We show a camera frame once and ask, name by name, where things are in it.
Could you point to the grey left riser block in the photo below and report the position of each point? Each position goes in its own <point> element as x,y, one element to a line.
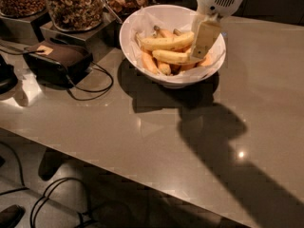
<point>25,30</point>

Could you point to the small lower banana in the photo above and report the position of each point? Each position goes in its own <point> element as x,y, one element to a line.
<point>164,68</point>

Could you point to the yellow banana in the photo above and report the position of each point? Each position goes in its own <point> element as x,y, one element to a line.
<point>169,43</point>
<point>173,57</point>

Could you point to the back banana with stem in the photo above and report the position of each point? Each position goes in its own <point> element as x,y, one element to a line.
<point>163,33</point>

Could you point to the black object at left edge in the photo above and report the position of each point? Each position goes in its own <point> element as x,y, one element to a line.
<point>8,79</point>

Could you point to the glass jar of almonds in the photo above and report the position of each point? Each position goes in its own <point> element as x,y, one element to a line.
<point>21,8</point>

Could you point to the dark object on floor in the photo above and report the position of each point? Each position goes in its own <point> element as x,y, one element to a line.
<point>11,216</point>

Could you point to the white ceramic bowl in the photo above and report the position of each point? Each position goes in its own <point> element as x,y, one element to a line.
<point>172,16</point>

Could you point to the left orange-tinted banana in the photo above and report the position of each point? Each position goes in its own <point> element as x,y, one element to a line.
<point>148,61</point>

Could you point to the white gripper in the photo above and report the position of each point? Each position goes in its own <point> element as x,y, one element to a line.
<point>218,0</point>

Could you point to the grey right riser block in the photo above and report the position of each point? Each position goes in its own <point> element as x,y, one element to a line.
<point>99,41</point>

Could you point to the grey riser block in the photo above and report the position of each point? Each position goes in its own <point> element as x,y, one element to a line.
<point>25,30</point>
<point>99,41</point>

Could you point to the glass jar of mixed nuts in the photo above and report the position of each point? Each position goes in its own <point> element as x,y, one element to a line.
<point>75,15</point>

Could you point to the black card reader device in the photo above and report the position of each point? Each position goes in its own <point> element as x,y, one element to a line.
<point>58,64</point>

